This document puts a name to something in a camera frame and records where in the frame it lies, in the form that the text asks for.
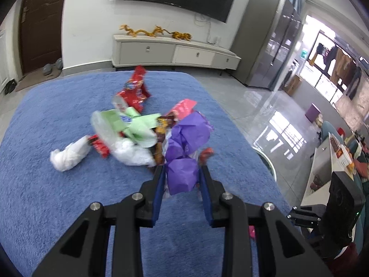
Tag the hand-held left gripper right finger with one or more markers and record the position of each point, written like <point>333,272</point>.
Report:
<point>206,199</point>

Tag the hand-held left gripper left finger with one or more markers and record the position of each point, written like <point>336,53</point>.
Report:
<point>158,202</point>

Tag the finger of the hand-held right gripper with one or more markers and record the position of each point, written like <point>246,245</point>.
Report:
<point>308,215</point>

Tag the purple plastic wrapper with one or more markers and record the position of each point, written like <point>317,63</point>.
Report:
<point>187,138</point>

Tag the white round trash bin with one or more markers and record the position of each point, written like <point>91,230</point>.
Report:
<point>269,164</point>

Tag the light green wrapper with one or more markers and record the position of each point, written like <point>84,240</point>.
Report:
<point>141,124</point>

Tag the red snack wrapper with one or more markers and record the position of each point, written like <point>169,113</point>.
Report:
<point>135,92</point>

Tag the person's right forearm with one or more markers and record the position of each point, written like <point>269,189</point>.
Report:
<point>346,262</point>

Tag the small red wrapper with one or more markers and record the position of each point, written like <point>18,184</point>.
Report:
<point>101,147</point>
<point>206,154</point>

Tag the white side table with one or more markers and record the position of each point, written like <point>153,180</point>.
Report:
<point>320,167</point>

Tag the brown snack wrapper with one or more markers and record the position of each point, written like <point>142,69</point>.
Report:
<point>160,153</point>

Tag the clear plastic bag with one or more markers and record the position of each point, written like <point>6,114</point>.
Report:
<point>126,153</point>

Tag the pink wrapper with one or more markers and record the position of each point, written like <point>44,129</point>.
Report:
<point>181,108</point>

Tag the purple stool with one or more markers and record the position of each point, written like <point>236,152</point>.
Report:
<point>313,112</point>

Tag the white crumpled tissue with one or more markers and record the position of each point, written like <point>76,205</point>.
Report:
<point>69,155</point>

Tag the dark hanging garment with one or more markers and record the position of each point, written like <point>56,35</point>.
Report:
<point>354,83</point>

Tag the cardboard box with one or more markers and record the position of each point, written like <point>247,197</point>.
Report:
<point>293,86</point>

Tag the brown hanging shirt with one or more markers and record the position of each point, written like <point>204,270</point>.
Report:
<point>343,65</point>

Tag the white television cabinet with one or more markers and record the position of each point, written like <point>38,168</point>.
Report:
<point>144,52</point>

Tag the golden dragon ornament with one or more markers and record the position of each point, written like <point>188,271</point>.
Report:
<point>155,31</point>
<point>131,31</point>
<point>181,35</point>

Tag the grey refrigerator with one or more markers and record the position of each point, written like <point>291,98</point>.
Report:
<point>268,40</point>

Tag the brown doormat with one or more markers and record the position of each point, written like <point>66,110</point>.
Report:
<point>34,82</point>

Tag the grey round object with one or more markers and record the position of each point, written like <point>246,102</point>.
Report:
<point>47,69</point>

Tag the white shoe cabinet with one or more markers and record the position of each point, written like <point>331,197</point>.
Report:
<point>3,60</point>

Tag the brown wooden door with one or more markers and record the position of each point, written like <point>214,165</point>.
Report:
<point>40,20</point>

